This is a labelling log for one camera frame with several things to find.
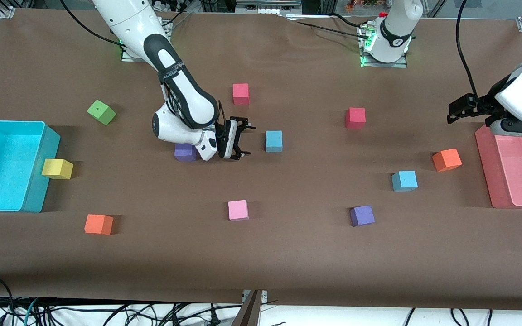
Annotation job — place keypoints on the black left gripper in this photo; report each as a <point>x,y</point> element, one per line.
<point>481,105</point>

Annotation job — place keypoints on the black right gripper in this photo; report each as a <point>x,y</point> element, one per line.
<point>232,136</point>

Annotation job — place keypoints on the light blue foam cube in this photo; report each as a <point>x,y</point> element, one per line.
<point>273,140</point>
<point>405,180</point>

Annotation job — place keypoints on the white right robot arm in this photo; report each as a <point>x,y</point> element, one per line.
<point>129,22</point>

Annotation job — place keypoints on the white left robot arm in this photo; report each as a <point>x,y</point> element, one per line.
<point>394,27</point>

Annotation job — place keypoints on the red foam cube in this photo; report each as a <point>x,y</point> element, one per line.
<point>355,116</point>
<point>240,92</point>

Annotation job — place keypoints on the orange foam cube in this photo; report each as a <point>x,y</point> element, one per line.
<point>97,223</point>
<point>447,159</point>

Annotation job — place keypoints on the purple foam cube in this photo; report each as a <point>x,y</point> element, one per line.
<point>361,215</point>
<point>184,155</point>

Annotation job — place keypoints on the pink foam cube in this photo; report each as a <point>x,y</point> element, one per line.
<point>238,209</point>

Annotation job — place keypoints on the pink plastic bin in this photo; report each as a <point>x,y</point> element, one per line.
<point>519,172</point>

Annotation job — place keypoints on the brown table cover sheet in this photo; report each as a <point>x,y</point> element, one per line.
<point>261,262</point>

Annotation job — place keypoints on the silver background device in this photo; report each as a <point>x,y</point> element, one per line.
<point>265,7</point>

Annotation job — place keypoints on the green foam cube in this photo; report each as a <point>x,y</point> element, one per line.
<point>100,111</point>

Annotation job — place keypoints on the yellow foam cube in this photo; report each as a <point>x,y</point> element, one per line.
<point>55,167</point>

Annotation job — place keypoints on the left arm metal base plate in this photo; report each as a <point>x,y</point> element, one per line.
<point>383,65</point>

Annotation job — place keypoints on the aluminium table edge bracket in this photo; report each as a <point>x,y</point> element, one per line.
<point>264,296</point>

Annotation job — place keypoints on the dark metal post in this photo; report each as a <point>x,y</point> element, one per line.
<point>247,314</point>

